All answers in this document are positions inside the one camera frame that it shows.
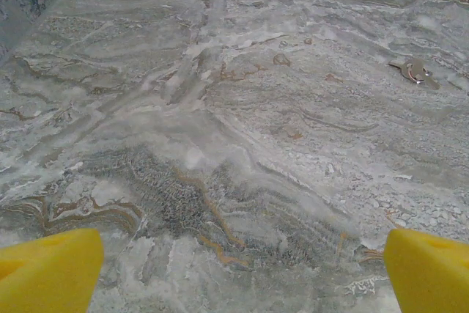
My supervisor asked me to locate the silver key ring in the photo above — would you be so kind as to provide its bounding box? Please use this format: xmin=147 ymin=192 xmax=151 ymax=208
xmin=407 ymin=65 xmax=434 ymax=85

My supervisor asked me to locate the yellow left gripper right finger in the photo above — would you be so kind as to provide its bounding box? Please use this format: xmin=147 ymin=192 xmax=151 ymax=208
xmin=383 ymin=227 xmax=469 ymax=313

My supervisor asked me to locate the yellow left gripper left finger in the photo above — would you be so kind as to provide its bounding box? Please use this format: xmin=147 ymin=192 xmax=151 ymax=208
xmin=0 ymin=227 xmax=106 ymax=313

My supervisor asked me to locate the silver key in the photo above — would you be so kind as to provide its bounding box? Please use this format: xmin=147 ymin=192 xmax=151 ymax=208
xmin=388 ymin=58 xmax=422 ymax=81

